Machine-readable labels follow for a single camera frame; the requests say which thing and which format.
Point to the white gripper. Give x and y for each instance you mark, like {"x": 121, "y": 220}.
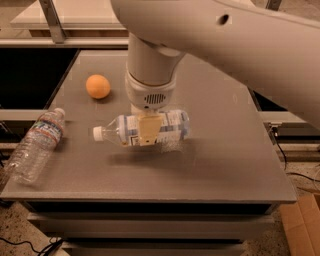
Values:
{"x": 150, "y": 93}

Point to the blue label plastic bottle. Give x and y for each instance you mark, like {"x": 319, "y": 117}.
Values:
{"x": 123, "y": 130}

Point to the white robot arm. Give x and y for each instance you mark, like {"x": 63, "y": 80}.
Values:
{"x": 272, "y": 53}

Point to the clear water bottle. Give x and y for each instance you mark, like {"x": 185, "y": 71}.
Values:
{"x": 33, "y": 152}

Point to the orange ball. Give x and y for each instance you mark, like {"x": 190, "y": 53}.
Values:
{"x": 97, "y": 86}

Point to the grey drawer cabinet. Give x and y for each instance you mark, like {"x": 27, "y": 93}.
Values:
{"x": 206, "y": 196}

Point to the white table behind glass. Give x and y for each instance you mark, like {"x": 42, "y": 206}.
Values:
{"x": 78, "y": 18}

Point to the cardboard box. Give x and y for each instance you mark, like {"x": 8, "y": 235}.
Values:
{"x": 301, "y": 223}

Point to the metal rail frame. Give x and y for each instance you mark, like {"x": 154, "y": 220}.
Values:
{"x": 18, "y": 38}

